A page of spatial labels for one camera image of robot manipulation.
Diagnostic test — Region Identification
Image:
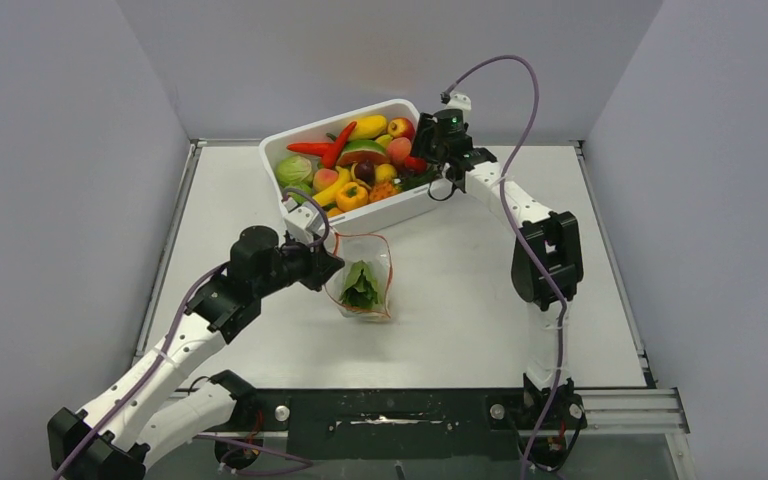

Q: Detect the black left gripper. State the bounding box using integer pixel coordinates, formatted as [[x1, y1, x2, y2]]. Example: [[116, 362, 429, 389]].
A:
[[255, 230, 344, 298]]

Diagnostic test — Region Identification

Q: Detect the watermelon slice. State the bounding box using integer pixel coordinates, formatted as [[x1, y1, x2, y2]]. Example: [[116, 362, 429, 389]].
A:
[[336, 139, 390, 167]]

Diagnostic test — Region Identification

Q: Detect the green leaf vegetable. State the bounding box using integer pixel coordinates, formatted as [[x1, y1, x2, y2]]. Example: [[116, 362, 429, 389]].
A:
[[339, 261, 383, 310]]

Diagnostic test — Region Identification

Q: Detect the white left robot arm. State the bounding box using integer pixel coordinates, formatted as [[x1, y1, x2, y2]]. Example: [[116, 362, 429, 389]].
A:
[[47, 226, 345, 479]]

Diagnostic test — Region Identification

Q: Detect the yellow bell pepper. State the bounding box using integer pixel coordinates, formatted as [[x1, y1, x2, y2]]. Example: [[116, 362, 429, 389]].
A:
[[335, 182, 369, 212]]

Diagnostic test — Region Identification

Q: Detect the yellow mango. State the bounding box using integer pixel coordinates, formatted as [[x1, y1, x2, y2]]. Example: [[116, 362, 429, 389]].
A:
[[348, 115, 389, 141]]

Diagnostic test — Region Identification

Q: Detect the red tomato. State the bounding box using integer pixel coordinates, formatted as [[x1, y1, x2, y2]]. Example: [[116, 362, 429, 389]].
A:
[[403, 156, 428, 175]]

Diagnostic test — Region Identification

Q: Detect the clear zip top bag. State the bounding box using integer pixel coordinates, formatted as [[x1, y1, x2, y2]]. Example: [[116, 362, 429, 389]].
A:
[[325, 233, 394, 322]]

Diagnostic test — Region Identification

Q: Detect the red chili pepper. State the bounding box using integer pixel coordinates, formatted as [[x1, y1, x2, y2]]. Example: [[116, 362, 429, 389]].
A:
[[321, 121, 357, 169], [287, 142, 332, 157]]

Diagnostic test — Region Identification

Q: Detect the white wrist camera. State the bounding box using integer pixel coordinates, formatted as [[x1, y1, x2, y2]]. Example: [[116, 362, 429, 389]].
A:
[[441, 92, 472, 113], [283, 201, 330, 248]]

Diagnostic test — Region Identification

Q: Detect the orange fried food piece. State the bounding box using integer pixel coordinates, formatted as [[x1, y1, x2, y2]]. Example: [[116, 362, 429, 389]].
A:
[[368, 180, 402, 203]]

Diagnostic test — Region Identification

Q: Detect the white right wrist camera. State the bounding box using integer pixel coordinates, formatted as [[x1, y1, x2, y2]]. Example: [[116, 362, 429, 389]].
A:
[[441, 92, 472, 113]]

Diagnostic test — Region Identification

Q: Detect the pink peach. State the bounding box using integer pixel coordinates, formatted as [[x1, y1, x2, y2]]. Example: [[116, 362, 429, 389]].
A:
[[386, 137, 412, 167]]

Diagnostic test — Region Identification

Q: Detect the white plastic bin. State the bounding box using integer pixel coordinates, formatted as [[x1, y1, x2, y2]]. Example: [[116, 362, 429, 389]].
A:
[[259, 99, 448, 234]]

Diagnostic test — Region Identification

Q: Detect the green cabbage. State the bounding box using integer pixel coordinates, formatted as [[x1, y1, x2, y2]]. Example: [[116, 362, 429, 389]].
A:
[[274, 155, 315, 187]]

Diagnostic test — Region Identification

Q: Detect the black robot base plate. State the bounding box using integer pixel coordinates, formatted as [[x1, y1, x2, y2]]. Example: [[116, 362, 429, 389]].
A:
[[214, 387, 587, 464]]

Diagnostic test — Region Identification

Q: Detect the yellow banana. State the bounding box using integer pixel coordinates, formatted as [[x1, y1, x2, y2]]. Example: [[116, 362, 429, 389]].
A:
[[312, 167, 351, 207]]

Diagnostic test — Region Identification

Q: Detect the red apple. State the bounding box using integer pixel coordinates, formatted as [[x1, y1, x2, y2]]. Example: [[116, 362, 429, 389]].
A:
[[386, 117, 416, 141]]

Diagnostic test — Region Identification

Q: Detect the dark purple passionfruit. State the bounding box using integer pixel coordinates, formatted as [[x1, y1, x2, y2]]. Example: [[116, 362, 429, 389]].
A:
[[352, 161, 376, 186]]

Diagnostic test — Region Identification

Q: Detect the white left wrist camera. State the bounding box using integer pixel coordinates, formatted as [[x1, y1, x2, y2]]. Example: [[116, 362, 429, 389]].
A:
[[283, 201, 330, 248]]

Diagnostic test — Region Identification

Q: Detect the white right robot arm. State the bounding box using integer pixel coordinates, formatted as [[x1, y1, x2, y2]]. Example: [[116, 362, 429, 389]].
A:
[[411, 108, 584, 428]]

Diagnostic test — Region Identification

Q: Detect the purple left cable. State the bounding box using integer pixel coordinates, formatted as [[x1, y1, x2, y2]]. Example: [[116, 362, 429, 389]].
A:
[[52, 187, 332, 480]]

